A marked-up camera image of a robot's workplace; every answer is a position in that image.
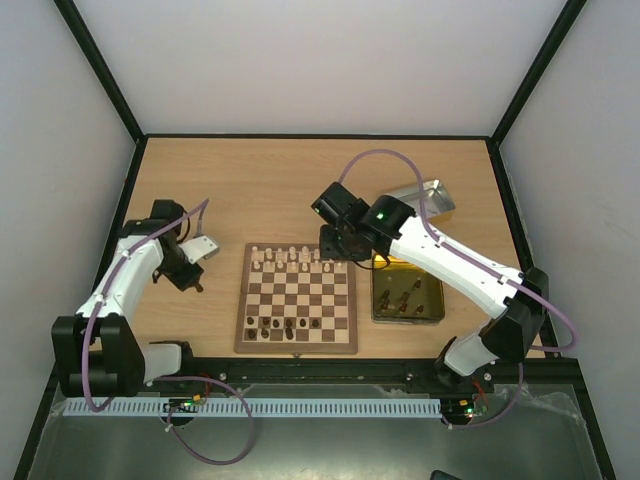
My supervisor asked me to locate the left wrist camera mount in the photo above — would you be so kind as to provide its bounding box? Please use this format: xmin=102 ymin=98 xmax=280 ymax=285
xmin=179 ymin=235 xmax=220 ymax=264

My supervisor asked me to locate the wooden chessboard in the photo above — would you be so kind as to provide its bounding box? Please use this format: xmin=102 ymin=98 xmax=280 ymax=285
xmin=234 ymin=243 xmax=358 ymax=356

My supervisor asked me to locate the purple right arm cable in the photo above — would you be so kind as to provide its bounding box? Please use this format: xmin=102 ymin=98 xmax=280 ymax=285
xmin=337 ymin=148 xmax=580 ymax=431

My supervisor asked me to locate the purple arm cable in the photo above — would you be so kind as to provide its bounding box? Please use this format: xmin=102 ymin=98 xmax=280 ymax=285
xmin=337 ymin=148 xmax=580 ymax=431
xmin=82 ymin=198 xmax=256 ymax=464

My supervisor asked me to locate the silver tin lid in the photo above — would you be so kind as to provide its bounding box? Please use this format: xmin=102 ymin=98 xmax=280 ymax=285
xmin=386 ymin=179 xmax=456 ymax=223

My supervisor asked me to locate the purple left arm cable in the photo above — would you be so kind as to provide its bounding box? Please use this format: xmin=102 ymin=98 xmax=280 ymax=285
xmin=82 ymin=198 xmax=256 ymax=464

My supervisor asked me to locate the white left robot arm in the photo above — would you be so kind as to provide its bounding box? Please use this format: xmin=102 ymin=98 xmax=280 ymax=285
xmin=51 ymin=200 xmax=219 ymax=410

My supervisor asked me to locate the gold tin tray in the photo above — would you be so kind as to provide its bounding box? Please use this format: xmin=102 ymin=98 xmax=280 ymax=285
xmin=371 ymin=255 xmax=445 ymax=325

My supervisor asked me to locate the white slotted cable duct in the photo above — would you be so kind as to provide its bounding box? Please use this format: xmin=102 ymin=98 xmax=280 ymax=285
xmin=51 ymin=396 xmax=444 ymax=419

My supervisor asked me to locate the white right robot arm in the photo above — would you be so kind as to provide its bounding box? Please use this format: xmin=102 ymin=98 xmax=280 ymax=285
xmin=311 ymin=182 xmax=548 ymax=392

